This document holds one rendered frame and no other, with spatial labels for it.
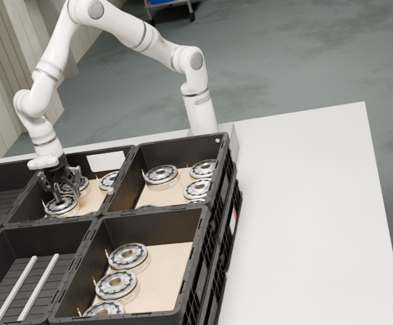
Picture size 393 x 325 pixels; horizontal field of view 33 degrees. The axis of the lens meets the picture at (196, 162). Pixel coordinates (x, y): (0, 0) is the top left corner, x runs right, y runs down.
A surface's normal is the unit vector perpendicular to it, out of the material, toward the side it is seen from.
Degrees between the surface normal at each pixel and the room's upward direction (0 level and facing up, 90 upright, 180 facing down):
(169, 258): 0
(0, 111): 90
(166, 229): 90
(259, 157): 0
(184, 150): 90
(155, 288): 0
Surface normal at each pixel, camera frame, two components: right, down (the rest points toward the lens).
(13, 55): -0.14, 0.50
